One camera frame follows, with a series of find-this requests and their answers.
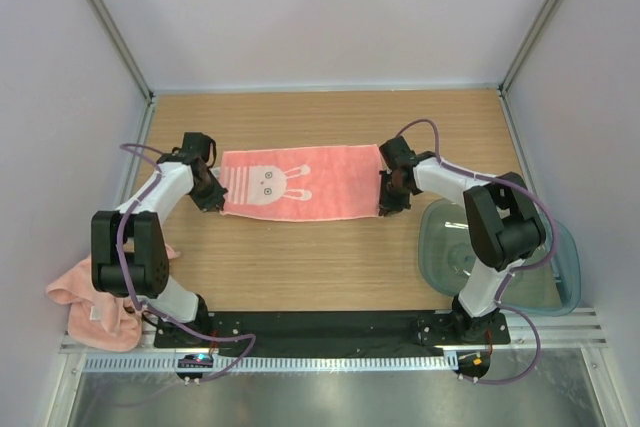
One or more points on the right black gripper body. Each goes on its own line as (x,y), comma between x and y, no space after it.
(391,196)

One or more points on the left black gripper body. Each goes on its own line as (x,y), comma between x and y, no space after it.
(208,194)

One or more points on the pink rabbit pattern towel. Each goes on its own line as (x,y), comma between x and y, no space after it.
(308,184)

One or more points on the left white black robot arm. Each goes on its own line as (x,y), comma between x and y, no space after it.
(129,258)

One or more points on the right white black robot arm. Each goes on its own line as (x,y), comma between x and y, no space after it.
(503,222)

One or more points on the clear teal plastic bin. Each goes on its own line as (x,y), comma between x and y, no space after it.
(548,283)

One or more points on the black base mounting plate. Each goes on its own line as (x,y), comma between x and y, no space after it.
(330,333)

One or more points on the plain pink towel pile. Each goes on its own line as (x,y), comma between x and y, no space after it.
(95,319)

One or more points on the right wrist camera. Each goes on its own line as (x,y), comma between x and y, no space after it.
(396,152)

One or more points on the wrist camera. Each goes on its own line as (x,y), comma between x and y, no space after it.
(396,152)
(200,145)

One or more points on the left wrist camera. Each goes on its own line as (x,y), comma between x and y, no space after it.
(200,145)

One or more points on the left aluminium frame post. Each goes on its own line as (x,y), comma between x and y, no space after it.
(121,48)

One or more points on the aluminium frame post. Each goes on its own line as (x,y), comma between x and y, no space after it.
(121,48)
(533,35)

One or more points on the slotted metal cable rail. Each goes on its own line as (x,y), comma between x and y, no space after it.
(198,363)

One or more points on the right aluminium frame post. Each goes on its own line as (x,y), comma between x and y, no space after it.
(533,35)

